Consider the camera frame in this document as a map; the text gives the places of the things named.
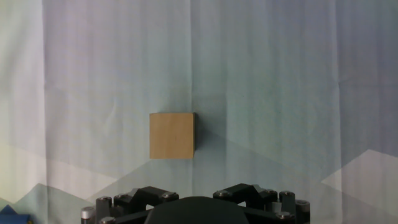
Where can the blue teal patterned tablecloth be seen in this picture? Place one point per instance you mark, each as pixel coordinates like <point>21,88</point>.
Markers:
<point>280,77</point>

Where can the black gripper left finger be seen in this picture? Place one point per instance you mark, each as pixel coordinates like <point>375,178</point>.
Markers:
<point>130,205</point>

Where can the small wooden cube block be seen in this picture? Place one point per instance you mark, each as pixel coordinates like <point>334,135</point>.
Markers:
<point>171,136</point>

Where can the blue flag with white stick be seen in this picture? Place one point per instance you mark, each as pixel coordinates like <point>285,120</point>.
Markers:
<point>12,217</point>

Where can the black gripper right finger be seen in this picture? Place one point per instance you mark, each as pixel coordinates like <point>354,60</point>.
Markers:
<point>267,202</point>

